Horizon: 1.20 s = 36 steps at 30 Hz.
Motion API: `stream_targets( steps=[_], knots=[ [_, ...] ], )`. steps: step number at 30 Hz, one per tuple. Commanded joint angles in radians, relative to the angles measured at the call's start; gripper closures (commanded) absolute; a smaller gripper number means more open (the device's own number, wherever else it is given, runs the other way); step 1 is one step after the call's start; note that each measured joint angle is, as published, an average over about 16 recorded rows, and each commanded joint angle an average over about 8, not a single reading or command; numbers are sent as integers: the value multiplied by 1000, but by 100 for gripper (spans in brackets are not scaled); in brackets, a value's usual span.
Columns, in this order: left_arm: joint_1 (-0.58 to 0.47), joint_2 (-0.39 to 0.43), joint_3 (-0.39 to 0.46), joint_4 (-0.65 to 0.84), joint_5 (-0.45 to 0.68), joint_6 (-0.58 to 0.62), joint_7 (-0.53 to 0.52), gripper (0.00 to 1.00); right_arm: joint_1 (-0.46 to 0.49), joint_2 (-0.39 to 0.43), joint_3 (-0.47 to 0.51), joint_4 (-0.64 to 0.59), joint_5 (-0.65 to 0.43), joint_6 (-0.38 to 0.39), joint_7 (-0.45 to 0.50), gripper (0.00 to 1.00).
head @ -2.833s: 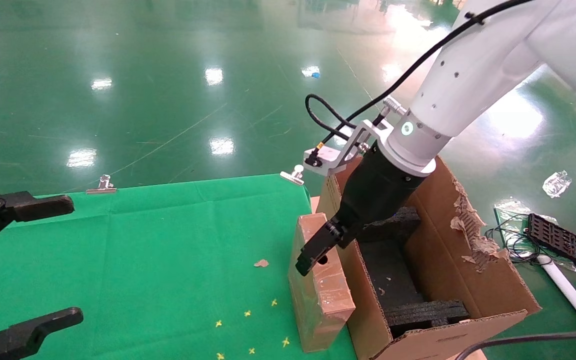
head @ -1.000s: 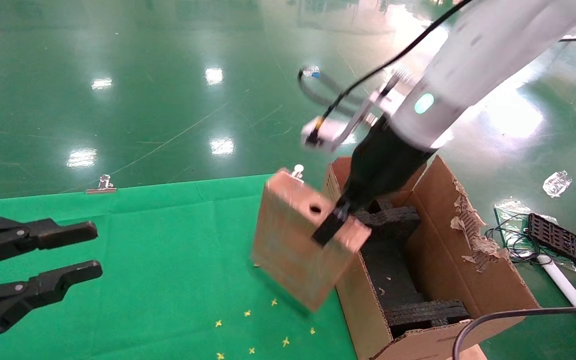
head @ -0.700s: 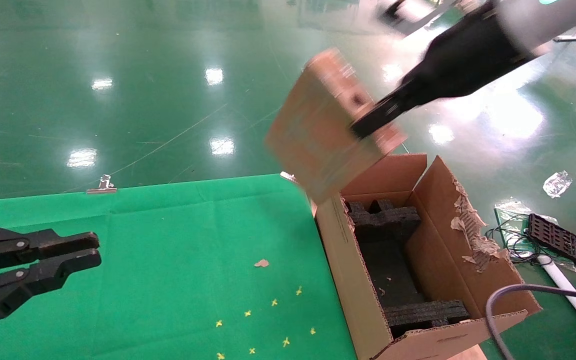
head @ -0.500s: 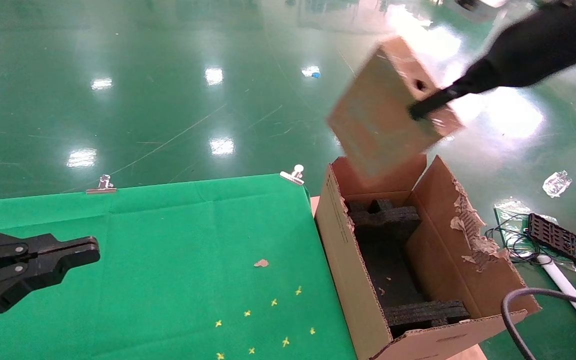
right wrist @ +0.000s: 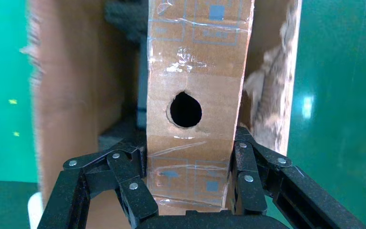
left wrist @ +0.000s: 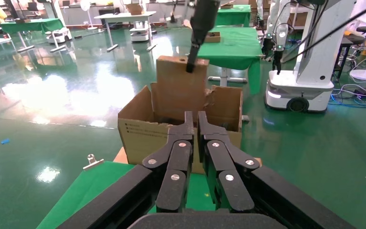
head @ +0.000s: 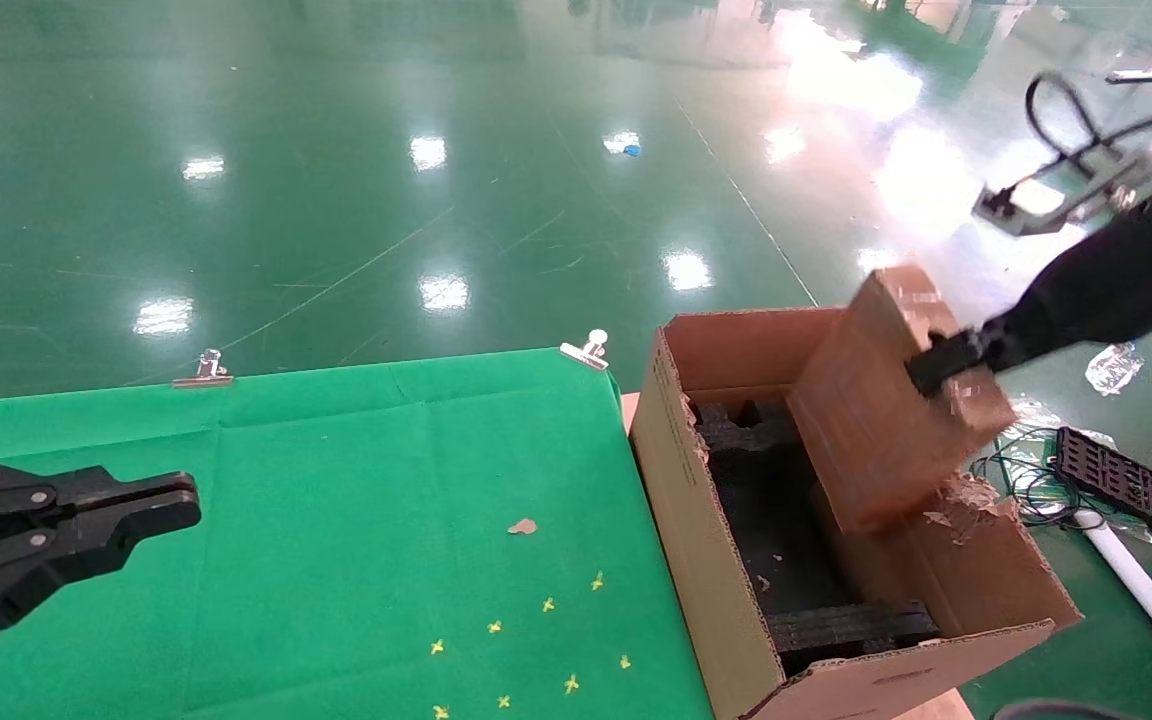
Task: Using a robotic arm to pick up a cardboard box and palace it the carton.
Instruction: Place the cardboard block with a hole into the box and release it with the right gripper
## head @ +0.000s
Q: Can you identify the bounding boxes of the black foam liner sheet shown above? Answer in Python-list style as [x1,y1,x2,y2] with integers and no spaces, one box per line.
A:
[704,445,862,621]

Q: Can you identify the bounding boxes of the open brown cardboard carton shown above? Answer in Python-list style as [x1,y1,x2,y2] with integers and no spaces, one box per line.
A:
[629,308,1084,720]

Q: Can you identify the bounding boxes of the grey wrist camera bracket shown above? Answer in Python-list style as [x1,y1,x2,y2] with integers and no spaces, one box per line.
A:
[973,140,1152,238]

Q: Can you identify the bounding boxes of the white table leg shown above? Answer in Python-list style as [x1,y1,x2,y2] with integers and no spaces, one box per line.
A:
[1074,508,1152,701]

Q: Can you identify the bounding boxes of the black plastic grid tray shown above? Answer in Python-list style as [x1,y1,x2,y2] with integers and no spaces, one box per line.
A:
[1051,425,1152,547]

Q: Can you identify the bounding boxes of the clear plastic wrap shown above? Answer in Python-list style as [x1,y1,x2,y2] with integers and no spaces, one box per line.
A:
[1084,341,1147,397]

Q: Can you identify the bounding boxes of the tangled thin cables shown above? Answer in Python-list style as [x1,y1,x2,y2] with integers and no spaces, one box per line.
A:
[969,428,1092,531]

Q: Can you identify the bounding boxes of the small taped cardboard box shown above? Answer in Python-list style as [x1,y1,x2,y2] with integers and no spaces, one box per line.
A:
[786,263,1019,536]

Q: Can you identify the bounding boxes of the black camera cable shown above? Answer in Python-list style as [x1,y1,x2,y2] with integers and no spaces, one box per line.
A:
[1024,70,1152,191]

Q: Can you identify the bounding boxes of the green table cloth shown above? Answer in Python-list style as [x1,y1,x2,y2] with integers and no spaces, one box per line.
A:
[0,347,717,720]

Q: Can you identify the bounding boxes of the black foam block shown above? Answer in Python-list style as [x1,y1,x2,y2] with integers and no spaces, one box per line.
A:
[764,600,941,676]

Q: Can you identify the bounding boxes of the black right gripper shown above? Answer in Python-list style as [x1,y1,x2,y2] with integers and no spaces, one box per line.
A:
[906,200,1152,397]

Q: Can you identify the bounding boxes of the silver binder clip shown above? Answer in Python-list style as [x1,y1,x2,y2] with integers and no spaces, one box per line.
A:
[559,328,610,373]
[171,348,235,390]

